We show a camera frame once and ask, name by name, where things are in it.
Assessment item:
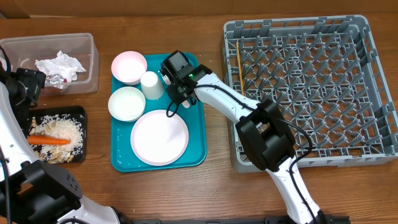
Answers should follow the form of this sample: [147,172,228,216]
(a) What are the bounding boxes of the white plastic fork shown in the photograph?
[162,75,190,108]

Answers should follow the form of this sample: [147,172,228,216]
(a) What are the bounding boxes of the white paper cup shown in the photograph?
[140,71,164,100]

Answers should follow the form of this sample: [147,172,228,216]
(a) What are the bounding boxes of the white bowl with food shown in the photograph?
[108,86,146,122]

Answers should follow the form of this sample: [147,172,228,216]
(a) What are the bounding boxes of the wooden skewer stick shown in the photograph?
[236,40,245,96]

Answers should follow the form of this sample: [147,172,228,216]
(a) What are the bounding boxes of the white napkin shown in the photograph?
[35,50,86,82]

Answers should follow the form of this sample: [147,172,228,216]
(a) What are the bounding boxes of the orange carrot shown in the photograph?
[27,135,70,145]

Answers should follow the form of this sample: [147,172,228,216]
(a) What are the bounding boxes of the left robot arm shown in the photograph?
[1,68,130,223]

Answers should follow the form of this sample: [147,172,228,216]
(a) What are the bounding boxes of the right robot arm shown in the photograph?
[160,64,327,223]

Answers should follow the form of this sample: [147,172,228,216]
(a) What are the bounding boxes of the black plastic waste tray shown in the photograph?
[25,106,87,162]

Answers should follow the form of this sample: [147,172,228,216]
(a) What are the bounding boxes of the grey plastic dishwasher rack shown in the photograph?
[221,15,397,167]

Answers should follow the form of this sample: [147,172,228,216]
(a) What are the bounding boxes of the pink round plate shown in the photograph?
[131,110,189,166]

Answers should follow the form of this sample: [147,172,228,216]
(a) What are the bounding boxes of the clear plastic storage bin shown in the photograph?
[1,33,99,96]

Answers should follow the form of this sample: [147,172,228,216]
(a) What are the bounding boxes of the rice and food scraps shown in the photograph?
[28,113,86,164]

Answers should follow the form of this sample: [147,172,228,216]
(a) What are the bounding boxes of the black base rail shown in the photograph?
[130,215,351,224]

